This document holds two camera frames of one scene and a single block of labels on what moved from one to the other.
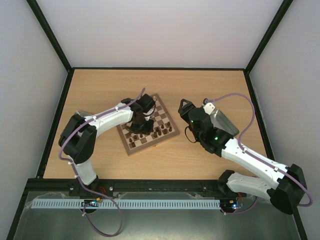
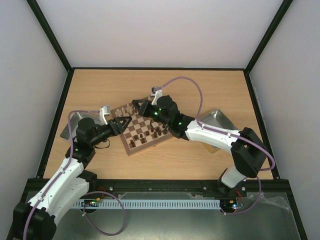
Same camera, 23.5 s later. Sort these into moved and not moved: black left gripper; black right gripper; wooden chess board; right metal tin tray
Moved: black left gripper; black right gripper
Not moved: wooden chess board; right metal tin tray
